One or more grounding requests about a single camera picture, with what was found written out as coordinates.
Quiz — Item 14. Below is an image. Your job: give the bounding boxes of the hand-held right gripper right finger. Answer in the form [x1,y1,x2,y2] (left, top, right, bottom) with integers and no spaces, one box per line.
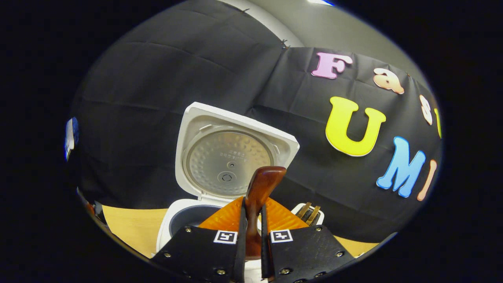
[260,197,356,283]

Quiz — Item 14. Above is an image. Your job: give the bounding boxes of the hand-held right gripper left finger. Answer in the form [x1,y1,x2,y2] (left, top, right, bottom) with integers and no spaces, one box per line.
[151,196,247,283]

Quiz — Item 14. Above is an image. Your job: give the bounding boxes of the brown wooden spoon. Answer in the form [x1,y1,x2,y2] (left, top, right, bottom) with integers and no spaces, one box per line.
[244,166,286,261]

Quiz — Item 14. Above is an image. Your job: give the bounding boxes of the white rice cooker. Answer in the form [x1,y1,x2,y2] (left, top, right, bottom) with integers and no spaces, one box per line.
[156,102,300,283]

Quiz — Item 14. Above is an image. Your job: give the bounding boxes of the white toaster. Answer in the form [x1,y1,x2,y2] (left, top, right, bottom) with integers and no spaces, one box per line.
[291,202,325,226]

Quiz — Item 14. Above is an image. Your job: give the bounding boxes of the black backdrop cloth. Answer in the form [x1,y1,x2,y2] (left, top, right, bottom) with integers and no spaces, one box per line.
[69,0,444,242]

